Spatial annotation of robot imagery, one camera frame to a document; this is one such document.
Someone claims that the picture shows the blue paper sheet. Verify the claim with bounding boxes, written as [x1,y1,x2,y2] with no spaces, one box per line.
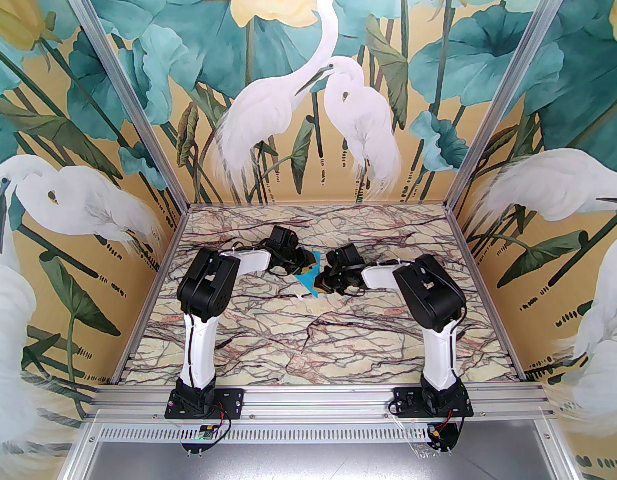
[294,249,324,300]

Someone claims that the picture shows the grey metal sheet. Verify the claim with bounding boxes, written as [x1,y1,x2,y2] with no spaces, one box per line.
[63,440,587,480]

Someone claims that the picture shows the perforated metal strip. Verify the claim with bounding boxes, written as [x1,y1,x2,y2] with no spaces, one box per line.
[86,422,559,445]

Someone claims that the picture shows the aluminium table side rail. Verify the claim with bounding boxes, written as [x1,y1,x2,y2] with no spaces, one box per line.
[108,205,193,386]
[444,205,528,383]

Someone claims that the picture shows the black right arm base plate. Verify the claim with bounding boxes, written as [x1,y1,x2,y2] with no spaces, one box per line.
[392,387,475,420]

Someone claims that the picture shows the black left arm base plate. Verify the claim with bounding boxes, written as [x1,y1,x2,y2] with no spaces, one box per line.
[166,388,245,422]

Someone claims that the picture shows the aluminium frame post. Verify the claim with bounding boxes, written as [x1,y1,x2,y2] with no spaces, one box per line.
[53,0,193,213]
[444,0,575,213]

